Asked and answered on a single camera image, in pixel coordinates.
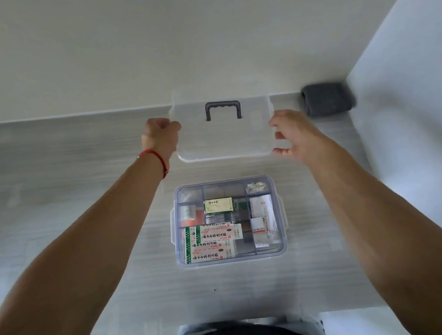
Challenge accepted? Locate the yellow-green medicine box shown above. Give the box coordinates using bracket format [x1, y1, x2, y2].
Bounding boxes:
[203, 196, 235, 216]

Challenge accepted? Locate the person's right hand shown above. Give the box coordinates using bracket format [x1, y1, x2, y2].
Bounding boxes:
[266, 104, 335, 168]

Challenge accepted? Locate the person's right forearm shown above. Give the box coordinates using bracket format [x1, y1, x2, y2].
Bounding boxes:
[303, 126, 442, 335]

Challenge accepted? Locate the person's left forearm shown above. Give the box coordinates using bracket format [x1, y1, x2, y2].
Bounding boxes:
[0, 150, 189, 335]

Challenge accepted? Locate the silver foil pill packet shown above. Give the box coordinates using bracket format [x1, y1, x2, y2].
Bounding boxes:
[246, 180, 270, 194]

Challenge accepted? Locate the white-green plaster box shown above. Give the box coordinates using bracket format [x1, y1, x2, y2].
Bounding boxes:
[180, 220, 244, 247]
[183, 238, 237, 265]

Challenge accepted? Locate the orange-white medicine box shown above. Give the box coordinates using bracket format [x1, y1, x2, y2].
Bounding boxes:
[177, 203, 207, 228]

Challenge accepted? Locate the clear plastic lid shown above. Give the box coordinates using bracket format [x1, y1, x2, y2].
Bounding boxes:
[166, 80, 280, 168]

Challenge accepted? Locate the clear compartment storage box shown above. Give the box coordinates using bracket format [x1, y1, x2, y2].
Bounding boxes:
[164, 171, 293, 270]

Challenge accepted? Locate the person's left hand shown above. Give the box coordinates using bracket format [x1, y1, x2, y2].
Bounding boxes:
[139, 114, 187, 172]

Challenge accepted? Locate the tall white-red medicine packet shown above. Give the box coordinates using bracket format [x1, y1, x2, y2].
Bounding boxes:
[249, 194, 281, 246]

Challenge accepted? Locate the dark grey folded cloth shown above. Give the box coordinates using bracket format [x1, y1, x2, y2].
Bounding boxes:
[300, 79, 358, 119]

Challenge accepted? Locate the small white-orange medicine box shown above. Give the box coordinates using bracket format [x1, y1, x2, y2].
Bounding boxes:
[251, 216, 271, 247]

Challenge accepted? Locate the red string bracelet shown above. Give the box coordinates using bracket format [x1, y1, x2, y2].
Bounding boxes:
[137, 147, 170, 183]

